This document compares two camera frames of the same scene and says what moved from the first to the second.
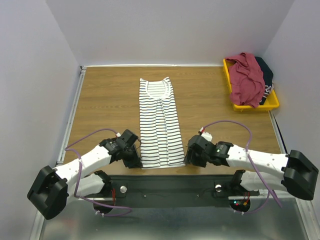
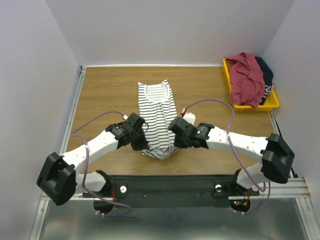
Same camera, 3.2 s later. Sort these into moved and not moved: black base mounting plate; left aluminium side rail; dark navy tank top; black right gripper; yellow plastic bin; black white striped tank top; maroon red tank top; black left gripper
Moved: black left gripper; black right gripper; black white striped tank top
Not moved: left aluminium side rail; dark navy tank top; yellow plastic bin; black base mounting plate; maroon red tank top
